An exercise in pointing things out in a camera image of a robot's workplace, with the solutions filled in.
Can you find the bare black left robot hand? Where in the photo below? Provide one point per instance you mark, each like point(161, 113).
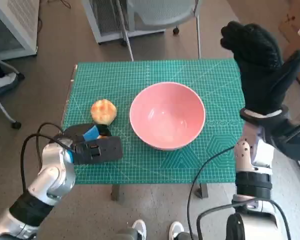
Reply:
point(91, 133)

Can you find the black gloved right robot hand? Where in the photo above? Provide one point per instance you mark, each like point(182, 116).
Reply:
point(262, 80)

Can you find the rectangular toy bread loaf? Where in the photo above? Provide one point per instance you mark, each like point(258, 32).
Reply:
point(102, 136)

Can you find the round toy bread bun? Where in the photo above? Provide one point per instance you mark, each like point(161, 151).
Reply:
point(103, 111)

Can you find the pink bowl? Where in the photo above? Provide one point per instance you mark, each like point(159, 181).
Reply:
point(167, 115)

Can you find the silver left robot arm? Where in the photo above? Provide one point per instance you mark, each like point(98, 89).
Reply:
point(52, 172)

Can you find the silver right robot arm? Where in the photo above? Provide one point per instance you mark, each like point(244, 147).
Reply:
point(255, 185)

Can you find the green cutting mat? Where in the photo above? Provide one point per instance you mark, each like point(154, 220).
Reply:
point(145, 165)

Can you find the grey metal table leg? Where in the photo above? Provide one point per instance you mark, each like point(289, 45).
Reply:
point(115, 192)
point(203, 191)

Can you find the person's foot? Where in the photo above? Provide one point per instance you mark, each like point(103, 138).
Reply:
point(3, 81)

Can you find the grey mesh chair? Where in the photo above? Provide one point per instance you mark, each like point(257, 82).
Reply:
point(165, 10)

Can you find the white perforated cabinet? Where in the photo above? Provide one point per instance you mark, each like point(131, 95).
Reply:
point(17, 22)

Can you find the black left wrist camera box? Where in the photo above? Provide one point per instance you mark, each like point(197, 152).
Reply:
point(107, 150)

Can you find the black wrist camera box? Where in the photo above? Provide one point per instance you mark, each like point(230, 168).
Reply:
point(292, 142)
point(107, 150)

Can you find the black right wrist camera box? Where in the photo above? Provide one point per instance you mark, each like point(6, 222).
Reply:
point(292, 142)

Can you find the metal chair frame with casters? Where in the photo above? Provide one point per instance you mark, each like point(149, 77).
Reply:
point(2, 107)

